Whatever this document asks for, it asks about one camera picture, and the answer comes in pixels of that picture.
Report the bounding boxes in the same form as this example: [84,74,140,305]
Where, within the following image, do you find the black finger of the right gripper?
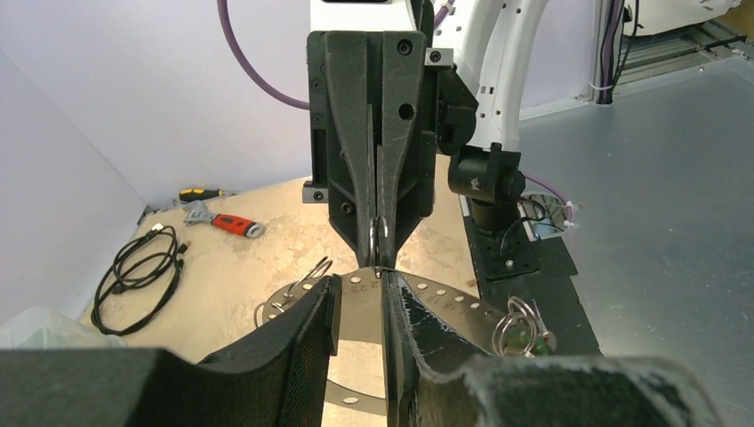
[376,31,426,269]
[325,31,373,267]

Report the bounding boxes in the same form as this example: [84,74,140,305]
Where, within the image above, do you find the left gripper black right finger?
[381,271,723,426]

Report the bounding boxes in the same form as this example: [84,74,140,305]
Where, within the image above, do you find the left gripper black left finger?
[1,276,342,426]

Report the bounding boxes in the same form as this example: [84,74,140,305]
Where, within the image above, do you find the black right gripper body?
[306,1,477,236]

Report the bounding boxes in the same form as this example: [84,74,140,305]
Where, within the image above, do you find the steel perforated key plate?
[254,266,557,417]

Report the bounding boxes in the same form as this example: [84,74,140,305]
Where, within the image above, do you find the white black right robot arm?
[305,1,546,278]

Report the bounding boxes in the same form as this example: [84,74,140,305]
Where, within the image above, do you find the green key tag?
[502,329,555,358]

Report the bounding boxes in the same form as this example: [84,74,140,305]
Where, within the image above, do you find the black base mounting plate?
[460,197,602,355]

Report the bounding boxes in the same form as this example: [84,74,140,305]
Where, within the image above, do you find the black yellow screwdriver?
[174,188,236,205]

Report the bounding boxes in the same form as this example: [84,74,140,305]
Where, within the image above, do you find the clear green plastic storage box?
[1,307,124,350]

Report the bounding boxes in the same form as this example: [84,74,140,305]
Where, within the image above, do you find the steel split ring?
[492,295,552,358]
[284,256,334,299]
[368,215,390,278]

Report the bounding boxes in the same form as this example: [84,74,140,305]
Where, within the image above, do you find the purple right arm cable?
[216,0,311,111]

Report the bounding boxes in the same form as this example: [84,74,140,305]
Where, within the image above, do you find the black coiled cable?
[90,222,189,338]

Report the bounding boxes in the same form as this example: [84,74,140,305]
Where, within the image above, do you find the red handled adjustable wrench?
[183,200,265,238]

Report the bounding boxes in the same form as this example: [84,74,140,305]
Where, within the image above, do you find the aluminium edge rail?
[137,198,182,226]

